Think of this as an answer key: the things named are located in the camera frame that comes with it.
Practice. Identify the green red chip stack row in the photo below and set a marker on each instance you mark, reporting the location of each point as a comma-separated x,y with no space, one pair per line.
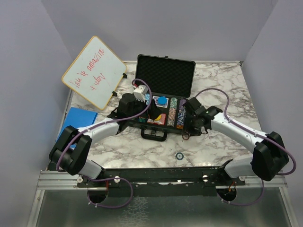
172,112

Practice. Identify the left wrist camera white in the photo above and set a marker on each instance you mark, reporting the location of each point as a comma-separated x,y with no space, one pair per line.
140,92

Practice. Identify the blue playing card deck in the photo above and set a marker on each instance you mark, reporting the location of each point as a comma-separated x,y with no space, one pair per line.
156,102

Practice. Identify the red poker chip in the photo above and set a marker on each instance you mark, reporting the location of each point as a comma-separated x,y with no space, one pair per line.
185,136

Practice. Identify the yellow big blind button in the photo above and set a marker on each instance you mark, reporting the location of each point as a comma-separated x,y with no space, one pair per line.
158,118

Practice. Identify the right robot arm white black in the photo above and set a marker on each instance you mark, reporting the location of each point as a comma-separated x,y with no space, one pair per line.
268,154

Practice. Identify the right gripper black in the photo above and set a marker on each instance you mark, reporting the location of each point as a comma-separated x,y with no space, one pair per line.
187,128

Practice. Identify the purple blue chip stack row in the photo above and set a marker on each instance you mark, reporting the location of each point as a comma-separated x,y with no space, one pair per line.
181,114

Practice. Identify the blue round dealer button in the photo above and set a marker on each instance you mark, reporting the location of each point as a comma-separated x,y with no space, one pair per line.
162,100

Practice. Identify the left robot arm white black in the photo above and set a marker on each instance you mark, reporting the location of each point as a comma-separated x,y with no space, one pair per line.
70,152

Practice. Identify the black poker set case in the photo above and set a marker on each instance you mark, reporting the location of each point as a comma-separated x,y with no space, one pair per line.
166,77

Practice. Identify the whiteboard with yellow frame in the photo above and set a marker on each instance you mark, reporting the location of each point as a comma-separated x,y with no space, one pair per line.
95,73

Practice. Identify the red playing card deck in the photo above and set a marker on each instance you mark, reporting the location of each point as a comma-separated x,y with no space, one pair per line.
161,122

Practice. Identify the blue flat sheet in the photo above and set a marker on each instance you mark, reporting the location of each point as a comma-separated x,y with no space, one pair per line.
77,117

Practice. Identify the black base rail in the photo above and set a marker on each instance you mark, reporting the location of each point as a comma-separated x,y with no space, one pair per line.
156,182

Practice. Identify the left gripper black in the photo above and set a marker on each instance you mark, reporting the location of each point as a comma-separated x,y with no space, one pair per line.
154,111

